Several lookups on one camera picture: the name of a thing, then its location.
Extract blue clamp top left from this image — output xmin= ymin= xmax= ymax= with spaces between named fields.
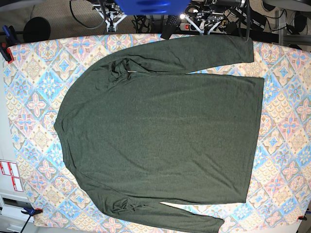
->
xmin=0 ymin=25 xmax=14 ymax=64

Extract black remote control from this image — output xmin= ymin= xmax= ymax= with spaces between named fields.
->
xmin=160 ymin=15 xmax=181 ymax=40

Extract dark green long-sleeve shirt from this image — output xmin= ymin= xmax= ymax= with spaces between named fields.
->
xmin=54 ymin=34 xmax=264 ymax=233

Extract blue plastic box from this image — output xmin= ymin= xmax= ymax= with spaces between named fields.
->
xmin=115 ymin=0 xmax=190 ymax=15

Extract blue clamp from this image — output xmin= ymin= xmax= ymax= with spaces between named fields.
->
xmin=0 ymin=25 xmax=14 ymax=64
xmin=20 ymin=207 xmax=43 ymax=233

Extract white power strip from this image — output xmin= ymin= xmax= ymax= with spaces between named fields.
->
xmin=179 ymin=22 xmax=225 ymax=33

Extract black round stand base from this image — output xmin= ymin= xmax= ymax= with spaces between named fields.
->
xmin=23 ymin=17 xmax=51 ymax=43

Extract orange clamp bottom right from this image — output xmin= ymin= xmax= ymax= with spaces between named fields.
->
xmin=298 ymin=216 xmax=307 ymax=221

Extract red white labels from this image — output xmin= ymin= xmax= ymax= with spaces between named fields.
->
xmin=0 ymin=160 xmax=23 ymax=192

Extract blue clamp bottom left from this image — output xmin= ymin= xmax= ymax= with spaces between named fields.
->
xmin=20 ymin=207 xmax=43 ymax=233

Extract colourful patterned tablecloth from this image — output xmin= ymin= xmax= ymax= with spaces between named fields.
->
xmin=0 ymin=34 xmax=311 ymax=233

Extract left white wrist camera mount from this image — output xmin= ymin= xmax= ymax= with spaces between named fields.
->
xmin=179 ymin=13 xmax=225 ymax=35

